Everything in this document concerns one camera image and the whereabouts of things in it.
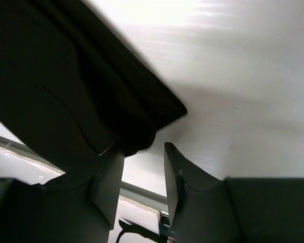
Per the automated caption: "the black skirt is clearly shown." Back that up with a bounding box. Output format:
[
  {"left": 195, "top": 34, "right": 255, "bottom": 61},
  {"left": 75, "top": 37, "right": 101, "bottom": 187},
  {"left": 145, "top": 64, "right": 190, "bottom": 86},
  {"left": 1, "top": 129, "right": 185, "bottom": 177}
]
[{"left": 0, "top": 1, "right": 187, "bottom": 165}]

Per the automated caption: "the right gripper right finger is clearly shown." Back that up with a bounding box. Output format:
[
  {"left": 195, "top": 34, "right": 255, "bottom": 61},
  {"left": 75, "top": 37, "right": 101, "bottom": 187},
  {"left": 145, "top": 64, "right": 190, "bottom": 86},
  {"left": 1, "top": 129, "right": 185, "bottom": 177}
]
[{"left": 164, "top": 142, "right": 227, "bottom": 228}]

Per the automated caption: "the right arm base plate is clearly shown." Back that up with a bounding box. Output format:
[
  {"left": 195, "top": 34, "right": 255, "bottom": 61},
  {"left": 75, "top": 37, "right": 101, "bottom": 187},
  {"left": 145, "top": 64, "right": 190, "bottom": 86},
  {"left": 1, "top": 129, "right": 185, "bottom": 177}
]
[{"left": 159, "top": 211, "right": 175, "bottom": 243}]

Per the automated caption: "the aluminium frame rail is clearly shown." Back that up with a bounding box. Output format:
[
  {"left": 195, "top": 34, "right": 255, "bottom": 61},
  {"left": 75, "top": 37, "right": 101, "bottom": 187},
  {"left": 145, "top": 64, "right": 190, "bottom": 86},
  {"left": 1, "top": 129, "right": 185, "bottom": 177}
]
[{"left": 0, "top": 131, "right": 168, "bottom": 203}]

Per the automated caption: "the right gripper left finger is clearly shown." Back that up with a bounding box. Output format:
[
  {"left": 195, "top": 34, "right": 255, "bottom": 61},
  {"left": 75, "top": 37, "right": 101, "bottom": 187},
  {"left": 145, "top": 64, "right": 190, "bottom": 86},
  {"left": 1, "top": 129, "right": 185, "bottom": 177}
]
[{"left": 34, "top": 149, "right": 124, "bottom": 230}]

